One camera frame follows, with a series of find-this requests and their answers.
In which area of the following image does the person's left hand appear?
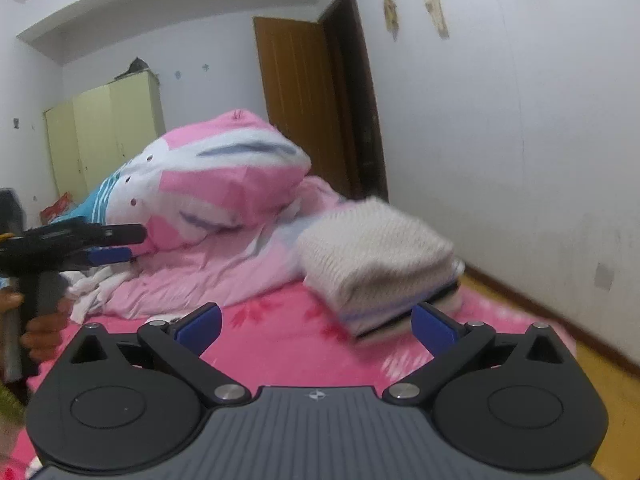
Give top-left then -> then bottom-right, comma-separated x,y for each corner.
0,291 -> 69,365

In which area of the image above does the white knit garment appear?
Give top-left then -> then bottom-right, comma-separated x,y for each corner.
67,265 -> 142,324

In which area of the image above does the red plastic bag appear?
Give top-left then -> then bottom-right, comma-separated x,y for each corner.
40,191 -> 77,227

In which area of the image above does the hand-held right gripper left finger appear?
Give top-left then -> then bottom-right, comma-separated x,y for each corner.
69,301 -> 252,407

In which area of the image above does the beige checked knit cardigan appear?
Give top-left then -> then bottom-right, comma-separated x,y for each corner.
295,197 -> 466,313

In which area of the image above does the pink printed quilt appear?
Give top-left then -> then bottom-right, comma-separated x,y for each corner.
75,109 -> 353,322

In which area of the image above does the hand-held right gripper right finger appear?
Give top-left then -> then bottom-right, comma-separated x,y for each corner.
381,301 -> 567,407

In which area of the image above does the dark wooden door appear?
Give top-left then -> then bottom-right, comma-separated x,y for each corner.
252,0 -> 390,204

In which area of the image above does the black folded garment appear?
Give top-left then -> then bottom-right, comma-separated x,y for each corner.
359,281 -> 462,339

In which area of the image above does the pale yellow wardrobe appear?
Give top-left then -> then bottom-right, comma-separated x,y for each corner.
42,70 -> 167,202

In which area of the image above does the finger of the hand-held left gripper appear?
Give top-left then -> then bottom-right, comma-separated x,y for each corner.
29,220 -> 148,249
59,246 -> 134,272

